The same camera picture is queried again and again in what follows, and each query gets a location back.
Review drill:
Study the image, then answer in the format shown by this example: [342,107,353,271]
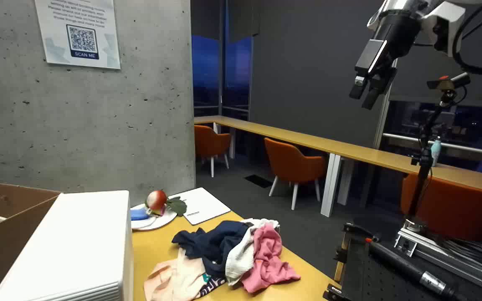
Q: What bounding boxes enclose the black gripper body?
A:
[353,9,422,87]

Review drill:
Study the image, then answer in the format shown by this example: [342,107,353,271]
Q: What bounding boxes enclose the dark blue shirt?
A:
[171,219,255,283]

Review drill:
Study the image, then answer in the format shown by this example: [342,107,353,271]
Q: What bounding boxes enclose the long wooden counter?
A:
[193,114,482,203]

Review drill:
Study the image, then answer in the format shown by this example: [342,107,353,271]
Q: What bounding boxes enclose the white counter leg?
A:
[320,152,345,219]

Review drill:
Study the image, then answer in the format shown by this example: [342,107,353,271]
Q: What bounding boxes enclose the orange chair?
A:
[193,124,235,179]
[263,136,325,213]
[400,173,482,244]

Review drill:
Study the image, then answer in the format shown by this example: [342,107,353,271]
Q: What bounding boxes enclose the white paper booklet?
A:
[171,186,233,228]

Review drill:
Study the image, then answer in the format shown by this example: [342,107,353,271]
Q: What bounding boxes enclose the pink cloth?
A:
[241,223,303,296]

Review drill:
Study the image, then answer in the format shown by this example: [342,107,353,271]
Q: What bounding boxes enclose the white cloth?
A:
[223,218,281,288]

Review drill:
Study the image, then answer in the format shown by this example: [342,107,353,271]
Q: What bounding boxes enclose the green leaf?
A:
[166,198,189,218]

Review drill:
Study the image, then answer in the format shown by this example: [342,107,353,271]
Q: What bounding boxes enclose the red apple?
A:
[144,189,171,218]

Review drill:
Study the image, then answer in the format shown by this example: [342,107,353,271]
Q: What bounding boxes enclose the white plate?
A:
[129,203,179,233]

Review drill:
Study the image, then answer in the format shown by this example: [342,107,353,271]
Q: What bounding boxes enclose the blue item on plate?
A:
[129,206,153,223]

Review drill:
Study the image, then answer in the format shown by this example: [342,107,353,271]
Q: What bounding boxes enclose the peach cloth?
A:
[142,248,211,301]

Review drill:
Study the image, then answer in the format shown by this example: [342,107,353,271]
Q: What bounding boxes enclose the white ribbed box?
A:
[0,189,136,301]

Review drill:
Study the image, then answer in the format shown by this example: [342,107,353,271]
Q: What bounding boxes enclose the brown cardboard box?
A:
[0,179,62,301]

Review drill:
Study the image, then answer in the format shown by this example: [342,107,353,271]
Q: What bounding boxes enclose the black camera on stand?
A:
[425,71,472,94]

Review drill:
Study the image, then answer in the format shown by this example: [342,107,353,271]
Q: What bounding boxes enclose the black camera tripod stand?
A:
[405,82,459,236]

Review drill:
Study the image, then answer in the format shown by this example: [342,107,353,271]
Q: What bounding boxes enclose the silver metal rail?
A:
[392,219,482,283]

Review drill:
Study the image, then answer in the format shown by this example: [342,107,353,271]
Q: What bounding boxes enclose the black cylindrical handle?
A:
[363,236,462,301]

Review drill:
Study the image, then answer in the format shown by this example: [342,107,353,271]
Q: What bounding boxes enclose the QR code wall poster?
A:
[32,0,124,72]

